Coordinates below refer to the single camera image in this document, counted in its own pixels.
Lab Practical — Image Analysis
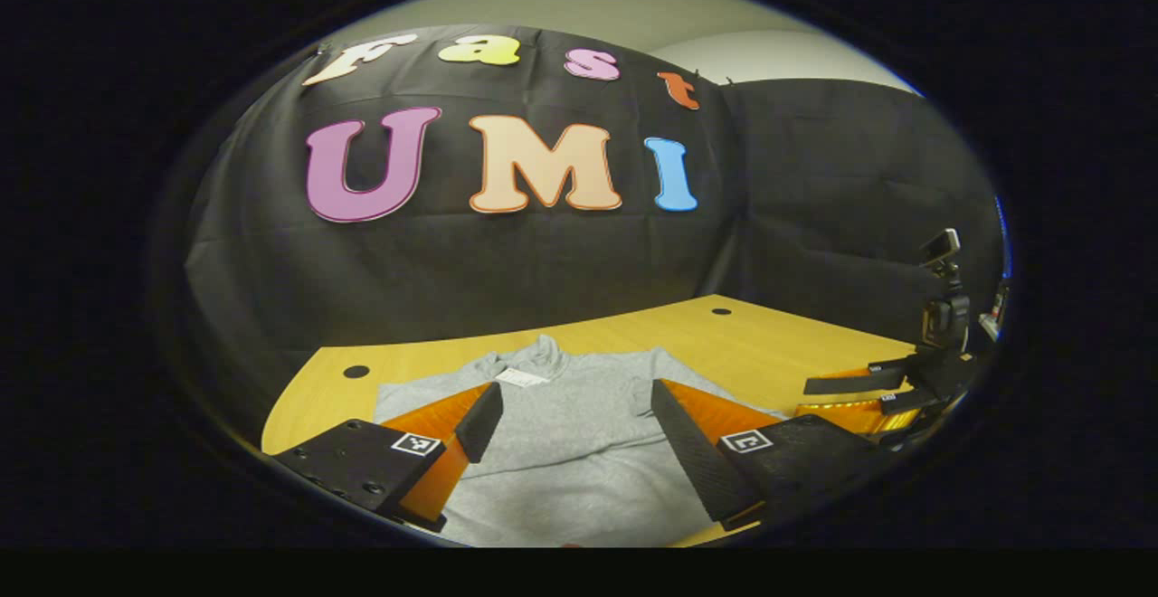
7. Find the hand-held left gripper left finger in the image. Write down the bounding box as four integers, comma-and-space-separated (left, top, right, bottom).
271, 382, 504, 533

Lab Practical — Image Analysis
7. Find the black backdrop cloth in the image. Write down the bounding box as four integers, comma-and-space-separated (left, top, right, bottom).
181, 25, 1005, 435

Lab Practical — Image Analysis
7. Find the grey sweatshirt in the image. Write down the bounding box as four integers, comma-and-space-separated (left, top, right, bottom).
373, 335, 788, 548

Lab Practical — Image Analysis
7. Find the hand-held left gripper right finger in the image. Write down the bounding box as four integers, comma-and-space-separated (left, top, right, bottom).
650, 378, 883, 533

